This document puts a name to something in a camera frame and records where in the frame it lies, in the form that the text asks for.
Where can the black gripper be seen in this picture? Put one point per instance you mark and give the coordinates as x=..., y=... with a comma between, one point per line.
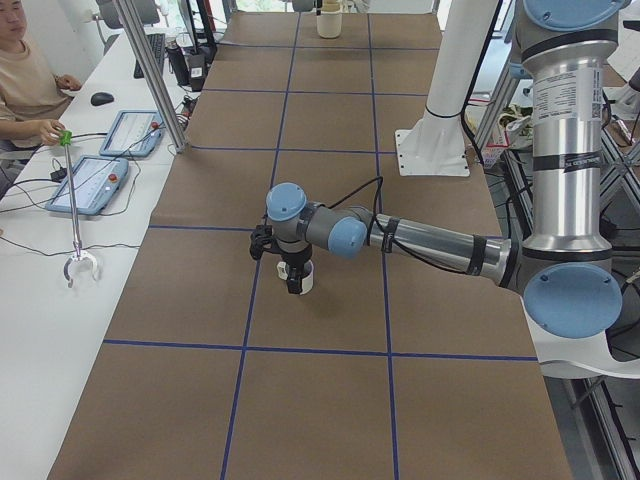
x=297, y=260

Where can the white plastic cup with handle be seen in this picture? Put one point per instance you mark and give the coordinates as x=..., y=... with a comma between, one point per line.
x=305, y=280

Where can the silver reacher grabber green handle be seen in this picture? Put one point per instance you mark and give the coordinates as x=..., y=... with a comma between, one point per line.
x=79, y=254

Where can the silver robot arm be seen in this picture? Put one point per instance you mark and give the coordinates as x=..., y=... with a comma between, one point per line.
x=562, y=269

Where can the person's right hand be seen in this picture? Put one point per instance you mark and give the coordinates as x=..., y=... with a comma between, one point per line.
x=50, y=131

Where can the person's left hand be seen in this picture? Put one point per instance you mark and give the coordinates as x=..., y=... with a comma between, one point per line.
x=68, y=82

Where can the far blue teach pendant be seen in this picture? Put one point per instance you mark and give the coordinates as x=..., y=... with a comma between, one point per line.
x=133, y=133

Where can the black water bottle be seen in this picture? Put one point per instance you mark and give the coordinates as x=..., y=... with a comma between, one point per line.
x=177, y=62

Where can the black computer mouse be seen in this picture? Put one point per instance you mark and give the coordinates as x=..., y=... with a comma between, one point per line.
x=101, y=98

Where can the white chair seat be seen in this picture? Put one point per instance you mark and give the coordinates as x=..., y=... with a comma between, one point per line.
x=566, y=358

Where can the white plastic bag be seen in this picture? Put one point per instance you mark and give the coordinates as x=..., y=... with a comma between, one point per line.
x=516, y=121

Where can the person in beige shirt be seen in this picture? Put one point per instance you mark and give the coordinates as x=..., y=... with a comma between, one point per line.
x=28, y=89

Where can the aluminium frame post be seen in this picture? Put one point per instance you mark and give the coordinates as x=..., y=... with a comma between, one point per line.
x=134, y=29

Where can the white camera pole with base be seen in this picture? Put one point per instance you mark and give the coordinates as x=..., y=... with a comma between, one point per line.
x=435, y=146

